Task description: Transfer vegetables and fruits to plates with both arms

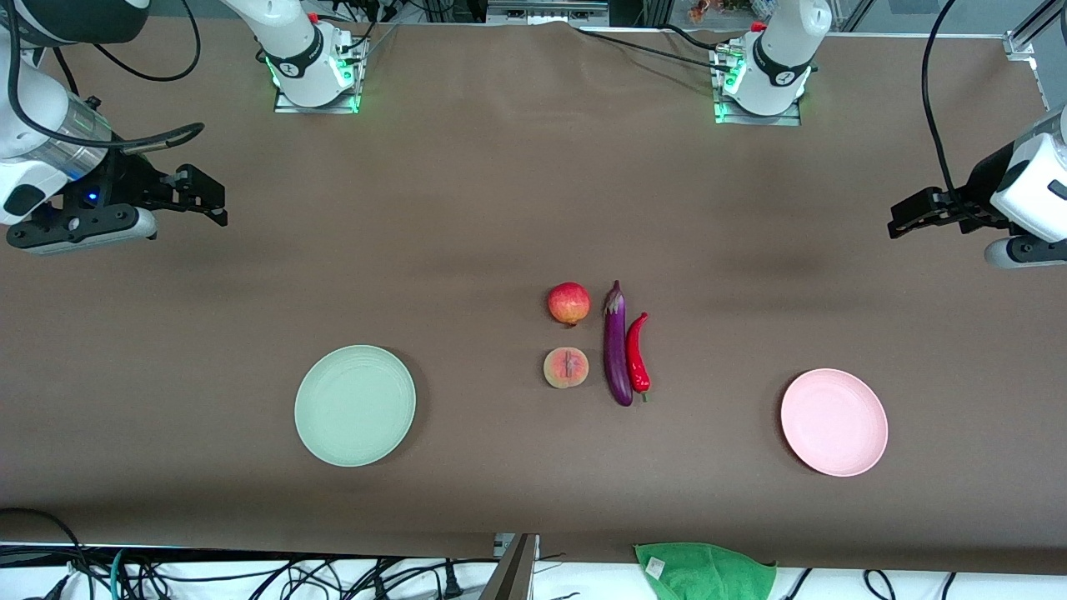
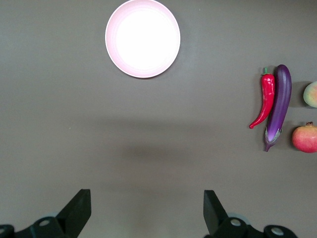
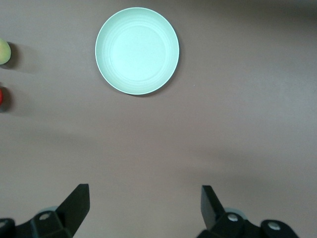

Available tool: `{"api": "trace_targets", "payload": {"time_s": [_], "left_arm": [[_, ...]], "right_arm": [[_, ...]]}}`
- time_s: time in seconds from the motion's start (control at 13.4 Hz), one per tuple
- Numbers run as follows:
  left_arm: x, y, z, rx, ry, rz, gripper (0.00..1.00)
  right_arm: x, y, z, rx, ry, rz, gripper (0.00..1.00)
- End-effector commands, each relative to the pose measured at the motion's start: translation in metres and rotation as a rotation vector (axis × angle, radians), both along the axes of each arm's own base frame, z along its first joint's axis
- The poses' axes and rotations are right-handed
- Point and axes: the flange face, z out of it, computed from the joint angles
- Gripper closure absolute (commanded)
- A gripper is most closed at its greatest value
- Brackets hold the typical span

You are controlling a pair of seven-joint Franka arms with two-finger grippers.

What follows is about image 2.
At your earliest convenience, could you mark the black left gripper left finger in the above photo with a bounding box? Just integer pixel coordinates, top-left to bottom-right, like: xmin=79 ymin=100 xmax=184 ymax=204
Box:
xmin=0 ymin=188 xmax=92 ymax=238

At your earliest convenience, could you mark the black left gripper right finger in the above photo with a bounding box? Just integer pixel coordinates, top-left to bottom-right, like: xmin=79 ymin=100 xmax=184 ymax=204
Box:
xmin=203 ymin=189 xmax=299 ymax=238

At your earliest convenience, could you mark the red pomegranate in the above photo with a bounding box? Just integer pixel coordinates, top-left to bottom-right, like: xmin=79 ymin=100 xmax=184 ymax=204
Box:
xmin=291 ymin=121 xmax=317 ymax=154

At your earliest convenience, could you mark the purple eggplant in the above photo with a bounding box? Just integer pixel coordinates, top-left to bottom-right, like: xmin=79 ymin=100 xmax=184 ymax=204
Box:
xmin=264 ymin=64 xmax=292 ymax=152

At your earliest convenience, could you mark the red chili pepper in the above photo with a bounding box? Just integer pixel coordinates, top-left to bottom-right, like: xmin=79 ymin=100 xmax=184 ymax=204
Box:
xmin=248 ymin=66 xmax=276 ymax=129

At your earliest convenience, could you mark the peach fruit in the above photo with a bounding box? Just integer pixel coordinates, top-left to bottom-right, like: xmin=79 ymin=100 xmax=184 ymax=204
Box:
xmin=303 ymin=81 xmax=317 ymax=109

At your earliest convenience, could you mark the brown table cover sheet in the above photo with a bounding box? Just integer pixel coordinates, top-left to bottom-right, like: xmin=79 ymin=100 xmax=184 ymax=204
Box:
xmin=0 ymin=0 xmax=317 ymax=238

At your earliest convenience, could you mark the pink round plate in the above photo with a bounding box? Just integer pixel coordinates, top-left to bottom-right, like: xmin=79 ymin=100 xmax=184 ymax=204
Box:
xmin=105 ymin=0 xmax=181 ymax=79

